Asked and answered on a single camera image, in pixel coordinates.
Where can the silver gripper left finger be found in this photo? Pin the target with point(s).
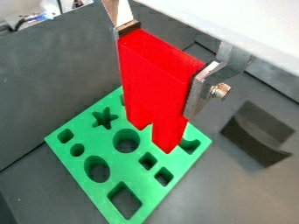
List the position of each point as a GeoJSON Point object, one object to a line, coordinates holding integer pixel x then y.
{"type": "Point", "coordinates": [122, 17]}

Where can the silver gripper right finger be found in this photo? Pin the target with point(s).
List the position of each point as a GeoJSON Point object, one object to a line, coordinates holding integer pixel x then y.
{"type": "Point", "coordinates": [207, 84]}

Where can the red double-square block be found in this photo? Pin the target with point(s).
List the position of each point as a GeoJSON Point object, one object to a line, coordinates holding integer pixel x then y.
{"type": "Point", "coordinates": [156, 75]}

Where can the grey back panel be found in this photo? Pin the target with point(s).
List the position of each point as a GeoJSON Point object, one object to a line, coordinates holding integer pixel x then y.
{"type": "Point", "coordinates": [57, 67]}

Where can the green shape-sorter board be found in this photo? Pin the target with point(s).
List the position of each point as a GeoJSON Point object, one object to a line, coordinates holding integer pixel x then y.
{"type": "Point", "coordinates": [122, 170]}

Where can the white equipment with cables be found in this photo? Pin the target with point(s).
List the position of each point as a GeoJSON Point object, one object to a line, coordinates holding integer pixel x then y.
{"type": "Point", "coordinates": [21, 13]}

